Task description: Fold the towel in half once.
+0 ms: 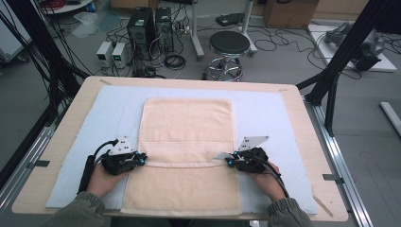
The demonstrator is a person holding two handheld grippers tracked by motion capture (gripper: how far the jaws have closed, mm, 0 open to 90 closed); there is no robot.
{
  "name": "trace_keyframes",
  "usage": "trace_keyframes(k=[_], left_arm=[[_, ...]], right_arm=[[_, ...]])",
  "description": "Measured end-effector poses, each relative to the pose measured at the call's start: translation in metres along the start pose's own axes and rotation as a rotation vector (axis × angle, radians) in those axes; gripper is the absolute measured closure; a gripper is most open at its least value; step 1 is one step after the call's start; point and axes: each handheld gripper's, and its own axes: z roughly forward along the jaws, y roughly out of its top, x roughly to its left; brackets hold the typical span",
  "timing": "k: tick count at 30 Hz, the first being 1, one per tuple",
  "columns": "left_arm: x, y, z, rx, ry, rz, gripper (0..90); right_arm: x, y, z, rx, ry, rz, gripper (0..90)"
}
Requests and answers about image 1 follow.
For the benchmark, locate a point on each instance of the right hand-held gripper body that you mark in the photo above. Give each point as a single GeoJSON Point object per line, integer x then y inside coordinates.
{"type": "Point", "coordinates": [252, 160]}

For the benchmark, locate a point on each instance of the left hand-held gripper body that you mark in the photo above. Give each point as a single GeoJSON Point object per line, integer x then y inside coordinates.
{"type": "Point", "coordinates": [118, 164]}

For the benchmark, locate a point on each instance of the beige towel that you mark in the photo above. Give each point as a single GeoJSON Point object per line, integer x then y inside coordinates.
{"type": "Point", "coordinates": [186, 132]}

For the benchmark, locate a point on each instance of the person's left hand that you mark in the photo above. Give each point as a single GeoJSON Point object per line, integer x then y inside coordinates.
{"type": "Point", "coordinates": [102, 183]}

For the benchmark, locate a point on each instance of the person's right hand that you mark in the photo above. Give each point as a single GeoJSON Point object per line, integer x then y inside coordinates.
{"type": "Point", "coordinates": [269, 186]}

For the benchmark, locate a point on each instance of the white foam mat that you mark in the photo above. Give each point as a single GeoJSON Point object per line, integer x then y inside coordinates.
{"type": "Point", "coordinates": [268, 119]}

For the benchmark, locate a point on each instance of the thin wooden stick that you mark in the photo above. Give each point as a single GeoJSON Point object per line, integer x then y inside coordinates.
{"type": "Point", "coordinates": [323, 206]}

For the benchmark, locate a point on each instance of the white power supply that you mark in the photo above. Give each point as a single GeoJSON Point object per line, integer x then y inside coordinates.
{"type": "Point", "coordinates": [104, 53]}
{"type": "Point", "coordinates": [119, 55]}

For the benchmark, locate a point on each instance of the black round stool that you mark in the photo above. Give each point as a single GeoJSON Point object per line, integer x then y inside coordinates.
{"type": "Point", "coordinates": [229, 42]}

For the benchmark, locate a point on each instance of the large black computer tower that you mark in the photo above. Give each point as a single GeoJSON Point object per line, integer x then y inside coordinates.
{"type": "Point", "coordinates": [140, 30]}

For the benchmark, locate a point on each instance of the white stand leg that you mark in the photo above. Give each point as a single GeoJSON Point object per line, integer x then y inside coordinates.
{"type": "Point", "coordinates": [195, 31]}
{"type": "Point", "coordinates": [247, 28]}

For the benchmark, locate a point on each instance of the slim black computer tower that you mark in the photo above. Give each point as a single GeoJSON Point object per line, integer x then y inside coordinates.
{"type": "Point", "coordinates": [164, 28]}

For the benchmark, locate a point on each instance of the flat black device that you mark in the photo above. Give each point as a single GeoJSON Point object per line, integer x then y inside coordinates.
{"type": "Point", "coordinates": [230, 19]}

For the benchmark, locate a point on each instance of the white floor board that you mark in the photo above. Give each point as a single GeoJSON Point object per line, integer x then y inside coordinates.
{"type": "Point", "coordinates": [318, 41]}

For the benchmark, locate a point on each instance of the clear plastic bag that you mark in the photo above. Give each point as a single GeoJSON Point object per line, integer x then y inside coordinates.
{"type": "Point", "coordinates": [86, 23]}

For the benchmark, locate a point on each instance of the white tube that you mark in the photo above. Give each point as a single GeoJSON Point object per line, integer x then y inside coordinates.
{"type": "Point", "coordinates": [391, 116]}

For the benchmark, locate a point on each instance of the cardboard box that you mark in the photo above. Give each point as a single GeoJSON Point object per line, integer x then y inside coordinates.
{"type": "Point", "coordinates": [290, 14]}

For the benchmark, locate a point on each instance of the round white table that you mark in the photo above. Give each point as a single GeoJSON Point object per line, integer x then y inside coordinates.
{"type": "Point", "coordinates": [69, 7]}

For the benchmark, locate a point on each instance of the grey machine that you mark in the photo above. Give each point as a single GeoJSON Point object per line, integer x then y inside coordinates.
{"type": "Point", "coordinates": [372, 44]}

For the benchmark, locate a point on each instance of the grey metal bracket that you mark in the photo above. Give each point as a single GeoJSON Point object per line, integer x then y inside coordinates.
{"type": "Point", "coordinates": [39, 164]}
{"type": "Point", "coordinates": [332, 178]}

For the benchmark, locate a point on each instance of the aluminium rail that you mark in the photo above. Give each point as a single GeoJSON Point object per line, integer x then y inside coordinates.
{"type": "Point", "coordinates": [340, 157]}
{"type": "Point", "coordinates": [28, 157]}

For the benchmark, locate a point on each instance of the black metal frame post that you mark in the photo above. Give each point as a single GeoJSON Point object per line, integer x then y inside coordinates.
{"type": "Point", "coordinates": [346, 47]}

